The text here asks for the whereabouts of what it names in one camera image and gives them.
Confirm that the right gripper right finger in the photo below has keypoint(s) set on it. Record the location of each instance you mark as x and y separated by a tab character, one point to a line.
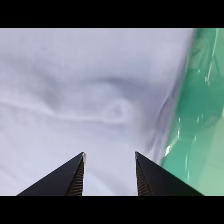
155	181

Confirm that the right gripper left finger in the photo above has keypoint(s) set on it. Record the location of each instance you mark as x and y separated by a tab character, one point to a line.
65	181

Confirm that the white shirt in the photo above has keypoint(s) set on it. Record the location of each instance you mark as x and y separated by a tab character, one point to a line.
83	93

